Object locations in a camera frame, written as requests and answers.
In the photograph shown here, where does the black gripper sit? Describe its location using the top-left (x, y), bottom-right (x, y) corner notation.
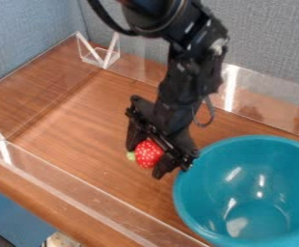
top-left (126, 95), bottom-right (201, 179)

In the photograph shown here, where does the red toy strawberry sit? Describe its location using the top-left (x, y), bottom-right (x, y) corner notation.
top-left (127, 139), bottom-right (164, 169)

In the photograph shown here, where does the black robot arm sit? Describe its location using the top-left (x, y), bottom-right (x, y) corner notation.
top-left (123, 0), bottom-right (230, 178)

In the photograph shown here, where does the blue plastic bowl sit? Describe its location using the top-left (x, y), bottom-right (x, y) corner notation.
top-left (172, 135), bottom-right (299, 247)

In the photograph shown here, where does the clear acrylic front barrier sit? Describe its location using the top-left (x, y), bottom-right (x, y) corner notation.
top-left (0, 142), bottom-right (209, 247)

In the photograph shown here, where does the clear acrylic barrier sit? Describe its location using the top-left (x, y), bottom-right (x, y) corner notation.
top-left (107, 42), bottom-right (299, 135)
top-left (0, 142), bottom-right (209, 247)

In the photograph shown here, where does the clear acrylic back barrier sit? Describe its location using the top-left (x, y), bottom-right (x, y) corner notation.
top-left (107, 42), bottom-right (299, 135)

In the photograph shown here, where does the clear acrylic corner bracket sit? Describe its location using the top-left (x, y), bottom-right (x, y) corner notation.
top-left (76, 32), bottom-right (122, 69)

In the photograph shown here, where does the black cable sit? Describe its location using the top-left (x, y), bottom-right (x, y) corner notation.
top-left (87, 0), bottom-right (217, 127)

